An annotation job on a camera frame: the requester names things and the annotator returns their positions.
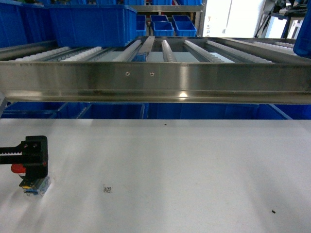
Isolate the small blue bin background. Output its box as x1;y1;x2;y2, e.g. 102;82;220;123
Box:
153;21;174;36
175;21;197;37

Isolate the large blue bin on shelf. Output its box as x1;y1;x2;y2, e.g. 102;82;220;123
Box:
48;4;137;48

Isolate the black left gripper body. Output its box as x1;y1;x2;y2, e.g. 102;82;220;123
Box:
0;135;48;180

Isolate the small QR code sticker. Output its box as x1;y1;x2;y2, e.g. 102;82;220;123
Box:
103;184;113;193

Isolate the small blue bin background right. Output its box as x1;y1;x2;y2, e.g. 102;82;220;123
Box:
175;21;197;37

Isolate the red mushroom push button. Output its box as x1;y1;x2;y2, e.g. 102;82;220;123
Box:
11;163;51;198

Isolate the blue bin far left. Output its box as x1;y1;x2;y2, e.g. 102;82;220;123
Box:
0;0;55;48

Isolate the stainless steel roller shelf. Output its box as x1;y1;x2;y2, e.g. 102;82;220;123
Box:
0;36;311;104

